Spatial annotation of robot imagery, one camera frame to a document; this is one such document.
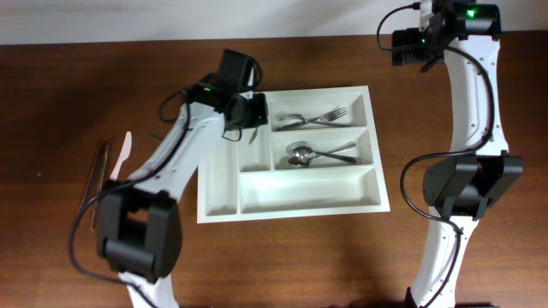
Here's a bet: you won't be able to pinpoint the steel teaspoon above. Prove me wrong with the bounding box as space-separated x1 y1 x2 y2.
248 127 259 145
147 133 163 143

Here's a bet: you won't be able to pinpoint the steel tablespoon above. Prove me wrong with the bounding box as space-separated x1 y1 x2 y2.
286 141 360 169
288 145 360 167

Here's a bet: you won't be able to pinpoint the steel kitchen tongs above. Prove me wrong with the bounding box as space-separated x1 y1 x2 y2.
78 139 110 212

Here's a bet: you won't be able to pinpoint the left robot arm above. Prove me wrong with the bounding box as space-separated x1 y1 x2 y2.
97 49 267 307

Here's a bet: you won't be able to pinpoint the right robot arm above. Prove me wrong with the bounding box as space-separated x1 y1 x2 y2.
387 1 523 307

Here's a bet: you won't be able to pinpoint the white plastic cutlery tray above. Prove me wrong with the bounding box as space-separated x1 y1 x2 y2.
197 86 390 223

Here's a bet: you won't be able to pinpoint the pink plastic knife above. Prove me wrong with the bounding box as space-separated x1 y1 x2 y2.
110 131 133 181

